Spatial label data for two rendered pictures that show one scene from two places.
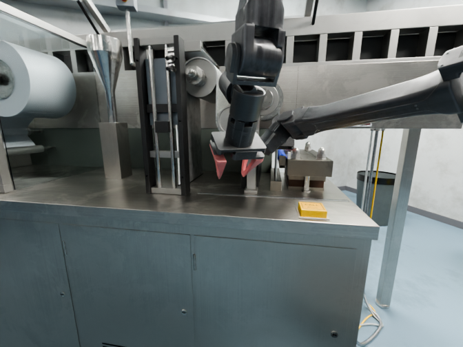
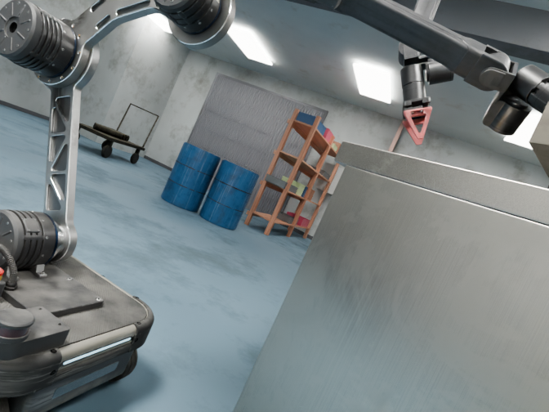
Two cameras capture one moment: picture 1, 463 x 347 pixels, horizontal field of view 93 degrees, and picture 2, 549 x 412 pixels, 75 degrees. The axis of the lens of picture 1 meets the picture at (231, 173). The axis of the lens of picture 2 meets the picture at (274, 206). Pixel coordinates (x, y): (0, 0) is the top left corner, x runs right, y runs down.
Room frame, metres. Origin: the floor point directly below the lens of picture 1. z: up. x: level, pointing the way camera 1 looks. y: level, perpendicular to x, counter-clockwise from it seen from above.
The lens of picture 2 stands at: (0.88, -0.92, 0.78)
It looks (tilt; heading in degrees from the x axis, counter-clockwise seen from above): 3 degrees down; 129
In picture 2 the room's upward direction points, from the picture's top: 24 degrees clockwise
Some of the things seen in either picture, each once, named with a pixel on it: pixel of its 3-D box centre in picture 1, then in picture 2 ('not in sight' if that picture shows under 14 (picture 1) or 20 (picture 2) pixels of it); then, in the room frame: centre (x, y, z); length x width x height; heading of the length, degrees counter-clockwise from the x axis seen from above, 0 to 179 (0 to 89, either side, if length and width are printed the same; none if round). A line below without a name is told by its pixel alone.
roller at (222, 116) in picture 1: (236, 120); not in sight; (1.02, -0.02, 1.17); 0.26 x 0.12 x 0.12; 170
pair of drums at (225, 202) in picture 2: not in sight; (210, 185); (-2.83, 2.27, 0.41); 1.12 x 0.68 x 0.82; 19
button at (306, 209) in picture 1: (311, 209); not in sight; (0.62, -0.24, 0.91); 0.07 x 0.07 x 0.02; 80
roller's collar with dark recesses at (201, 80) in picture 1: (196, 76); not in sight; (0.89, 0.13, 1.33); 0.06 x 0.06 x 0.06; 80
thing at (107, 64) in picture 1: (113, 119); not in sight; (1.10, 0.57, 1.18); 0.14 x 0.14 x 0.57
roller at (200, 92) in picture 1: (207, 84); not in sight; (1.05, 0.10, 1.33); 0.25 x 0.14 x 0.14; 170
